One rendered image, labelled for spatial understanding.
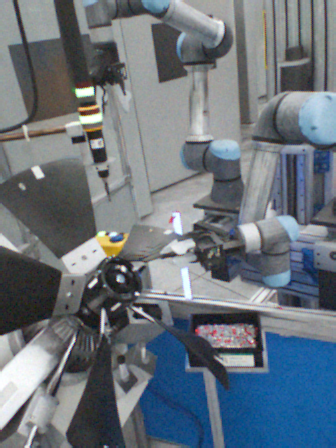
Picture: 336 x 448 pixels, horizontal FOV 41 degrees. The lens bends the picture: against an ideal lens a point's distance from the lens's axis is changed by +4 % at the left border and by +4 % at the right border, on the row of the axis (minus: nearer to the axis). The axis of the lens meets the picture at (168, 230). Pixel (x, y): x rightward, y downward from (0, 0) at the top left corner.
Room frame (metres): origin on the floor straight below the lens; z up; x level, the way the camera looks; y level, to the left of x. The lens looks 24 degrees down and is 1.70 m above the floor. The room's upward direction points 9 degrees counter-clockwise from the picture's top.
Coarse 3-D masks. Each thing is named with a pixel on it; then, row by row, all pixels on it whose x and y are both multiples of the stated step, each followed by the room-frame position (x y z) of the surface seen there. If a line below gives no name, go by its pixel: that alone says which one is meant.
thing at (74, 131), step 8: (72, 128) 0.94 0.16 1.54; (80, 128) 0.94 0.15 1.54; (72, 136) 0.94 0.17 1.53; (80, 136) 0.93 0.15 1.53; (80, 144) 0.94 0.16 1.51; (88, 152) 0.94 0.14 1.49; (88, 160) 0.94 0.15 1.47; (112, 160) 0.95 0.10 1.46; (88, 168) 0.94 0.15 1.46; (96, 168) 0.92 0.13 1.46; (104, 168) 0.92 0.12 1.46
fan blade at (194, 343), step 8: (160, 320) 0.85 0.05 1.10; (168, 328) 0.83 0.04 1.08; (176, 328) 0.92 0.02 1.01; (176, 336) 0.81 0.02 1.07; (184, 336) 0.85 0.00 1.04; (192, 336) 0.93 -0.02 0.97; (200, 336) 0.97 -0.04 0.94; (184, 344) 0.80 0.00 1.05; (192, 344) 0.84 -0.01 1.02; (200, 344) 0.89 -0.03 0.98; (208, 344) 0.93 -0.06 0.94; (192, 352) 0.79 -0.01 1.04; (200, 352) 0.82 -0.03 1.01; (208, 352) 0.86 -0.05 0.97; (216, 352) 0.91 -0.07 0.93; (200, 360) 0.78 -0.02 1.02; (208, 360) 0.81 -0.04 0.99; (216, 360) 0.85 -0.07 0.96; (208, 368) 0.77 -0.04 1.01; (216, 368) 0.80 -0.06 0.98; (224, 368) 0.84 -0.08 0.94; (216, 376) 0.77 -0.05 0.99; (224, 376) 0.79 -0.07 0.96; (224, 384) 0.76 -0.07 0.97
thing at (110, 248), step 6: (126, 234) 1.42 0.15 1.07; (102, 240) 1.40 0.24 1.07; (108, 240) 1.40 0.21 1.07; (120, 240) 1.37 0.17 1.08; (102, 246) 1.36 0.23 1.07; (108, 246) 1.35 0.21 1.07; (114, 246) 1.34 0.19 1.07; (120, 246) 1.34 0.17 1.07; (108, 252) 1.35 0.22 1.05; (114, 252) 1.34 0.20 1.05
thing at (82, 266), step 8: (88, 240) 0.95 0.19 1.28; (96, 240) 0.94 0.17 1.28; (80, 248) 0.94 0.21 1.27; (88, 248) 0.94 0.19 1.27; (96, 248) 0.93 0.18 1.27; (64, 256) 0.93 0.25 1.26; (72, 256) 0.93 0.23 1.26; (80, 256) 0.93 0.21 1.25; (88, 256) 0.92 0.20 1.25; (96, 256) 0.92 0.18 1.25; (104, 256) 0.92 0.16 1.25; (80, 264) 0.92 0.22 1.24; (88, 264) 0.91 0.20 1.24; (96, 264) 0.91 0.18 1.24; (72, 272) 0.91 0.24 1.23; (80, 272) 0.91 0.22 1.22
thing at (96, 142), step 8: (88, 136) 0.95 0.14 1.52; (96, 136) 0.94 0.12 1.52; (88, 144) 0.95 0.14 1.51; (96, 144) 0.94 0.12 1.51; (104, 144) 0.95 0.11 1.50; (96, 152) 0.94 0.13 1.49; (104, 152) 0.95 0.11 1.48; (96, 160) 0.94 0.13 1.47; (104, 160) 0.95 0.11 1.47; (104, 176) 0.95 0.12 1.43
